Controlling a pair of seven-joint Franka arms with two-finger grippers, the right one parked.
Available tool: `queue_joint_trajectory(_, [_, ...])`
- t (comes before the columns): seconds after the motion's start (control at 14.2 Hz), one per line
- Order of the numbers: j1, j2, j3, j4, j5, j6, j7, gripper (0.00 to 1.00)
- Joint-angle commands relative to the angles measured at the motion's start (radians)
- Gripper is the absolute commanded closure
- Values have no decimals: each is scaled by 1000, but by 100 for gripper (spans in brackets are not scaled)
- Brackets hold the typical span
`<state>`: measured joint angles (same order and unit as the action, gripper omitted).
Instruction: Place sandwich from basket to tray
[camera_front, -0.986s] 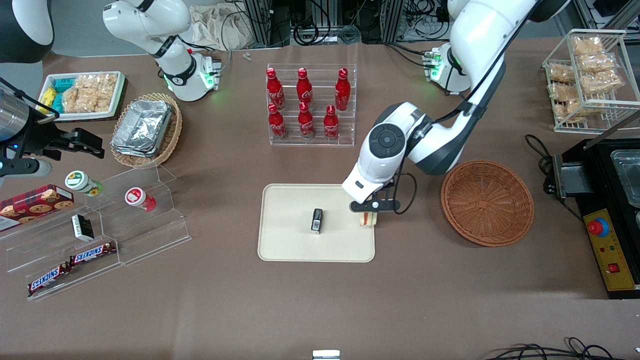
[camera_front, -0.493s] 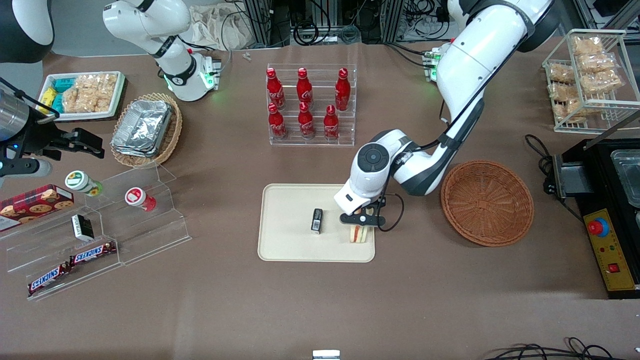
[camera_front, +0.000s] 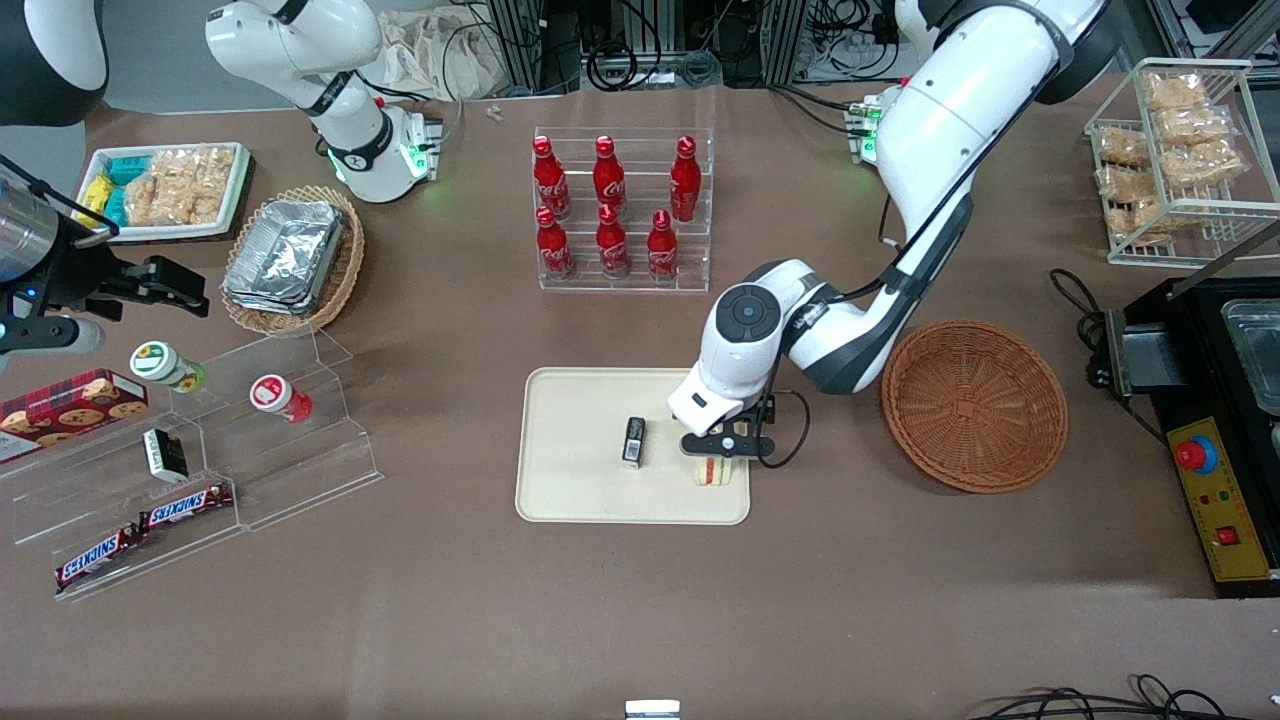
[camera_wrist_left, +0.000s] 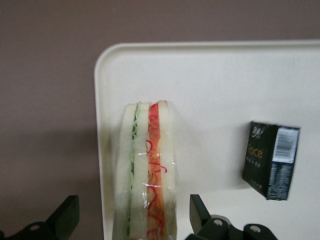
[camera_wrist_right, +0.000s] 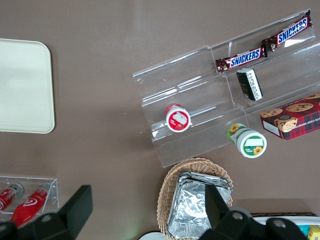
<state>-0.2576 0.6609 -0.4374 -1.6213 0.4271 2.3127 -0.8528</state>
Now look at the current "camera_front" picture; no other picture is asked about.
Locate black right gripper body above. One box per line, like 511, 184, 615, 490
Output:
45, 213, 131, 321

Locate white rectangular snack tray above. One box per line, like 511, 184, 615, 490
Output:
75, 142, 253, 244

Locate beige plastic tray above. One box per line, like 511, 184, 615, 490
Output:
515, 367, 751, 526

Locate oval wicker basket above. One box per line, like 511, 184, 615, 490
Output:
220, 185, 366, 338

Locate round brown wicker basket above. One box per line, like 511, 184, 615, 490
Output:
881, 320, 1069, 495

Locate green sunflower yogurt cup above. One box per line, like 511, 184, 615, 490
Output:
130, 341, 206, 393

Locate rice cracker clear bag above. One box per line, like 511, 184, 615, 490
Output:
125, 150, 191, 227
178, 147, 237, 226

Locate stack of foil trays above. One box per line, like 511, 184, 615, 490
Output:
222, 200, 346, 316

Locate red strawberry yogurt cup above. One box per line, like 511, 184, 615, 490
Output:
249, 374, 313, 424

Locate red tartan cookie box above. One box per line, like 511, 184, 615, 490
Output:
0, 369, 149, 463

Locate red cola bottle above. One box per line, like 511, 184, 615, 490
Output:
596, 204, 631, 278
593, 135, 627, 216
535, 206, 576, 281
532, 135, 571, 221
669, 136, 702, 223
646, 209, 680, 281

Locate Snickers chocolate bar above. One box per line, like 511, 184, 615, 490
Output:
138, 483, 233, 531
55, 527, 141, 591

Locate clear acrylic stepped display stand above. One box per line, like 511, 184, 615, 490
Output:
0, 325, 384, 604

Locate clear acrylic bottle rack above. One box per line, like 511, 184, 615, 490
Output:
533, 127, 715, 294

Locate white crumpled plastic bag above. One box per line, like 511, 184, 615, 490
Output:
378, 8, 506, 101

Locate fried snack clear bag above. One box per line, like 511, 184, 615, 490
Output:
1097, 127, 1151, 166
1160, 140, 1246, 189
1143, 72, 1208, 111
1155, 105, 1233, 144
1097, 165, 1151, 203
1120, 198, 1171, 244

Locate black heating machine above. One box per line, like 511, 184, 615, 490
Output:
1105, 215, 1280, 599

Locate yellow control panel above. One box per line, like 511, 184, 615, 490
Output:
1168, 417, 1273, 583

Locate steel food pan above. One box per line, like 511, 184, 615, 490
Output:
1222, 298, 1280, 416

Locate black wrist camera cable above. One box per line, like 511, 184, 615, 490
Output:
758, 388, 810, 470

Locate black coiled cable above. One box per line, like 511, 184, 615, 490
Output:
583, 40, 641, 93

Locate black machine power cable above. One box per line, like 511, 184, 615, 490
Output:
1050, 268, 1171, 446

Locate aluminium frame post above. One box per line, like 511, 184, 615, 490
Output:
765, 0, 811, 86
487, 0, 546, 96

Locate black floor cables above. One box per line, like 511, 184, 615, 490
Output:
965, 675, 1280, 720

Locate white wire rack basket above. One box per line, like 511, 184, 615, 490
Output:
1085, 58, 1280, 268

